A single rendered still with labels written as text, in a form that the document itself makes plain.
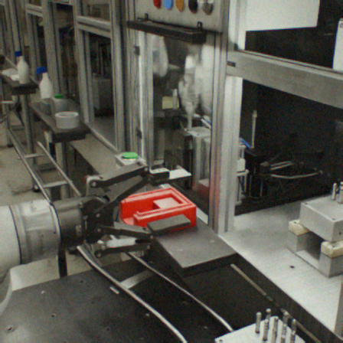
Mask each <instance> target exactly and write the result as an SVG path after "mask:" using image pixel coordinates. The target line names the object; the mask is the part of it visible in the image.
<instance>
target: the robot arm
mask: <svg viewBox="0 0 343 343"><path fill-rule="evenodd" d="M129 178H130V179H129ZM127 179H129V180H128V181H127ZM187 179H191V174H190V173H188V172H187V171H185V170H184V169H183V168H182V169H178V170H177V171H169V170H168V169H167V168H159V169H153V171H149V166H147V164H145V163H143V162H141V161H140V162H135V163H132V164H130V165H127V166H123V167H121V168H118V169H114V171H110V172H107V173H104V174H102V175H88V176H86V177H85V182H87V191H86V193H85V194H83V195H82V196H80V197H78V198H65V199H61V201H53V202H51V203H50V204H49V203H48V202H47V201H46V199H44V198H42V200H36V201H29V202H25V203H20V204H12V205H6V206H0V317H1V316H2V314H3V312H4V311H5V308H6V306H7V304H8V303H9V300H10V298H11V294H12V287H13V286H12V280H11V269H12V268H14V267H17V266H19V265H22V264H24V265H25V264H29V263H33V262H36V261H39V260H46V259H49V258H51V257H53V256H56V255H57V251H58V250H66V249H67V248H71V247H78V246H81V245H82V244H83V243H90V244H91V246H92V247H91V248H90V249H91V251H92V253H93V255H94V256H95V257H96V258H100V257H102V256H105V255H108V254H113V253H129V252H138V251H147V250H149V249H150V248H151V242H152V239H153V238H154V237H160V236H163V235H167V234H169V233H170V230H172V229H175V228H179V227H185V226H189V225H191V222H190V220H189V219H188V218H187V217H185V216H184V215H183V214H182V215H178V216H174V217H168V218H163V219H160V220H157V221H153V222H150V223H147V227H140V226H134V225H130V224H121V223H116V222H114V220H113V208H114V207H116V206H118V205H119V203H120V202H121V201H123V199H125V198H127V197H128V196H130V195H131V194H133V193H135V192H137V191H139V189H140V188H142V187H144V186H145V185H148V184H149V183H150V184H151V185H152V186H153V187H154V186H158V185H165V184H170V183H174V182H179V181H187ZM122 181H127V182H125V183H123V184H121V185H120V186H119V187H117V188H114V189H113V190H112V191H109V192H106V193H105V194H103V195H101V196H98V195H96V194H94V193H95V192H97V191H101V188H104V187H108V186H110V185H114V184H118V183H120V182H122ZM108 201H110V202H108ZM105 234H109V235H114V236H118V235H122V236H127V237H137V238H130V239H120V240H110V241H104V242H103V241H100V239H101V238H102V237H103V236H104V235H105Z"/></svg>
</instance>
